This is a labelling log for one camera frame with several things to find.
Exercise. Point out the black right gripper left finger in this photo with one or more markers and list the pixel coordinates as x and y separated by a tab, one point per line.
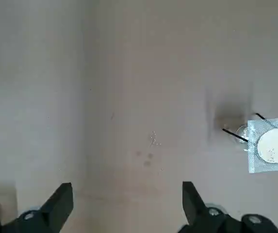
44	218

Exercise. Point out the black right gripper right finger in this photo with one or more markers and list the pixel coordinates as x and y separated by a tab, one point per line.
201	218

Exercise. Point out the clear liquid droplets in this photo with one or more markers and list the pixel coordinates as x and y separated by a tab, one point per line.
153	138

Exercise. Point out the small glass jar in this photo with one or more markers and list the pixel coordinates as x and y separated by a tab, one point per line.
242	134

